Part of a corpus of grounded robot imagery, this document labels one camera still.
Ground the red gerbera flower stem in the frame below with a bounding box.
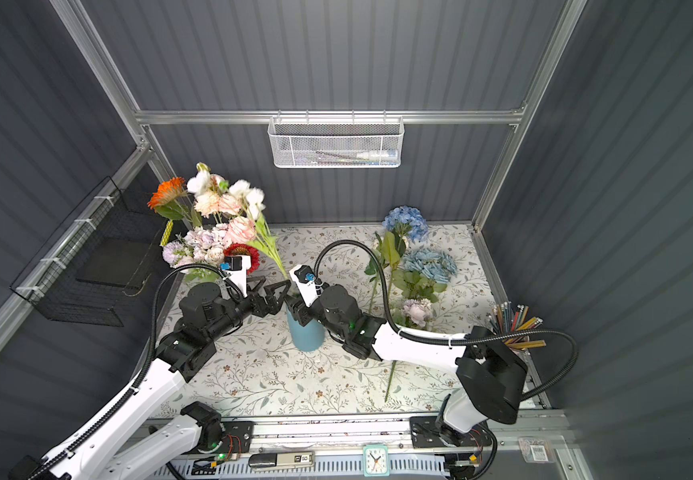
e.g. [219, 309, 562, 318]
[224, 243, 260, 273]

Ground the white rose flower stem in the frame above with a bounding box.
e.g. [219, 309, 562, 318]
[198, 179, 288, 279]

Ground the orange gerbera flower stem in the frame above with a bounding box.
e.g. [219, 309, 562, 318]
[148, 177, 202, 229]

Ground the dark blue hydrangea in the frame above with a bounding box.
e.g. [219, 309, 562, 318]
[364, 206, 429, 314]

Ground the small teal alarm clock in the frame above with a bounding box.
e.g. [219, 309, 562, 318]
[362, 444, 390, 478]

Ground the silver black device on rail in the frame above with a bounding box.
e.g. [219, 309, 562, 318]
[248, 451, 316, 470]

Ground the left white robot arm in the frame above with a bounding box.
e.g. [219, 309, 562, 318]
[8, 269, 292, 479]

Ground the black wire mesh basket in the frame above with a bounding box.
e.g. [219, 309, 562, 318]
[10, 170, 168, 328]

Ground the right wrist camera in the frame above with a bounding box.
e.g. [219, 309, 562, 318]
[290, 265, 324, 307]

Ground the pink rose flower stem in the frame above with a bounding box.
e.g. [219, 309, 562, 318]
[218, 193, 256, 243]

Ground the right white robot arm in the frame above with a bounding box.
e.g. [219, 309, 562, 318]
[286, 264, 579, 443]

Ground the teal cylindrical vase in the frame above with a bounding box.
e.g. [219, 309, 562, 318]
[286, 314, 326, 352]

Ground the floral patterned table mat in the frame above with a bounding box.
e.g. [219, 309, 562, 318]
[150, 224, 495, 419]

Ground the white wire mesh basket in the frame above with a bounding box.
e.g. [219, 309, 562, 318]
[268, 117, 405, 169]

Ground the light blue hydrangea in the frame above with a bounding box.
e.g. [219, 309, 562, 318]
[391, 247, 458, 304]

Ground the cream rose flower spray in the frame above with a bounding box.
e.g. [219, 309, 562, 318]
[188, 163, 228, 218]

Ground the pink pencil cup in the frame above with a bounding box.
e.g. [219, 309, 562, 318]
[487, 301, 546, 351]

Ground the lilac pink flower bunch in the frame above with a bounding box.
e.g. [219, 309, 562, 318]
[162, 224, 230, 268]

